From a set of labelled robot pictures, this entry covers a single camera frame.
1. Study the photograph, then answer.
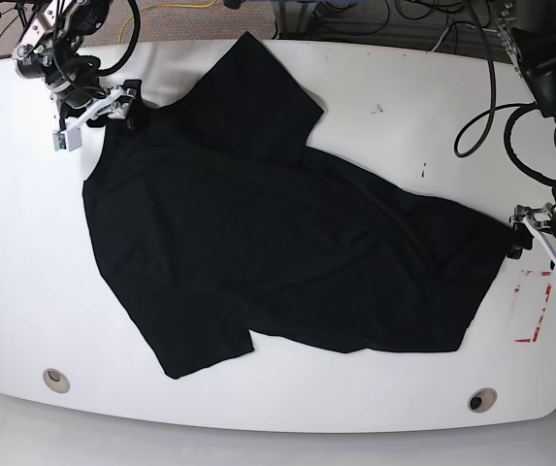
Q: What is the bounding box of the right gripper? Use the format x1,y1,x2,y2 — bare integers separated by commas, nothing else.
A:
13,43,149,134

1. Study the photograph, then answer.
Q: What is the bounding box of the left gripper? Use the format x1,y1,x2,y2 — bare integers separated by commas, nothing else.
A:
507,203,556,287

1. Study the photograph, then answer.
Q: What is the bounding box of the black t-shirt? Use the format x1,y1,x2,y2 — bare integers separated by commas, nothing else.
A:
82,34,518,379

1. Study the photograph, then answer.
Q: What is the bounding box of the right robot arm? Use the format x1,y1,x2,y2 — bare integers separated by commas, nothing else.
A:
11,1,147,151

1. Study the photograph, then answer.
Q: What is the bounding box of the red tape rectangle marking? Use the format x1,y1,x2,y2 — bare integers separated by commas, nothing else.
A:
509,270,551,344

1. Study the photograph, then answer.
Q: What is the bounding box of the black tripod stand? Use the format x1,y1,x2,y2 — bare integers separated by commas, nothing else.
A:
0,0,41,64

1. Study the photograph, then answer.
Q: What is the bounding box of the right table grommet hole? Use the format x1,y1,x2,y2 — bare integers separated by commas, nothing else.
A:
468,387,497,414

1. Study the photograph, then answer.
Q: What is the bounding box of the table grommet hole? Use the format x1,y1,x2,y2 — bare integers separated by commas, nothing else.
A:
43,368,70,394
468,387,497,414

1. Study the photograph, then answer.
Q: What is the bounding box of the left table grommet hole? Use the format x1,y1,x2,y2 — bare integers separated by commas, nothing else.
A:
43,368,70,394

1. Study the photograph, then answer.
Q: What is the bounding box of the yellow cable on floor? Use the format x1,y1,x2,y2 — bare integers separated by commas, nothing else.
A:
117,0,218,45

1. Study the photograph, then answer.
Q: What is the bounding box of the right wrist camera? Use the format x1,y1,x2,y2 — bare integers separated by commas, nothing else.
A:
52,128,82,151

